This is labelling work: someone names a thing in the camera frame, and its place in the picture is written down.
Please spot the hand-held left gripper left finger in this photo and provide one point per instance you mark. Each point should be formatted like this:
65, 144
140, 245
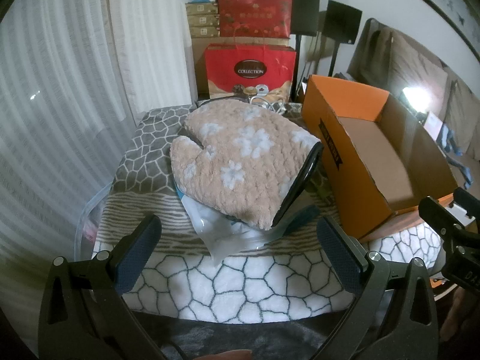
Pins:
139, 247

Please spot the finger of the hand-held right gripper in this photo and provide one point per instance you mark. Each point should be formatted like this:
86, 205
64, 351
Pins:
468, 202
437, 213

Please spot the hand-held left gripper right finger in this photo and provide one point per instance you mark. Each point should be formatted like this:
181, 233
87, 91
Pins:
337, 251

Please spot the orange cardboard box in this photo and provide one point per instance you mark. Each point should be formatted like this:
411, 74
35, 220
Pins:
348, 180

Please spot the beige floral oven mitt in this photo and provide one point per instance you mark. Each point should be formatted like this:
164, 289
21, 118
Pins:
243, 157

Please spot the person's left hand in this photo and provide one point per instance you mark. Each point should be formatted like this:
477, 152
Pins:
228, 355

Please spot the clear plastic bin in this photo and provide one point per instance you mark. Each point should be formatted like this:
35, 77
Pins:
87, 228

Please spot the blue cloth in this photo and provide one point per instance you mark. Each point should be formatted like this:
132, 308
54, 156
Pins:
448, 138

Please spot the clear plastic packet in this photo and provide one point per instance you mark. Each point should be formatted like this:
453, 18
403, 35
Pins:
221, 236

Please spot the white paper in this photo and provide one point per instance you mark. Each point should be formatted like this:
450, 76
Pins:
433, 123

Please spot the brown covered sofa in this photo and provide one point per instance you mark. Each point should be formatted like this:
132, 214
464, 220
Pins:
412, 67

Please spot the white sheer curtain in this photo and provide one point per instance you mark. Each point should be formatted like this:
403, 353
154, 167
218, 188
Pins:
75, 82

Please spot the brown cardboard carton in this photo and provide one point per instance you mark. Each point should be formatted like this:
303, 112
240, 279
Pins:
197, 63

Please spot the red gift bag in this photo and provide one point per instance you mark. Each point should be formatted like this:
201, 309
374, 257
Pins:
247, 60

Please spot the gold flat box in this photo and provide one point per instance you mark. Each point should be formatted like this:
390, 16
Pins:
203, 31
202, 8
202, 20

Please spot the red floral gift box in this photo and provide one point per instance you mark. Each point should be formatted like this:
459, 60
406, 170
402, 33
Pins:
255, 13

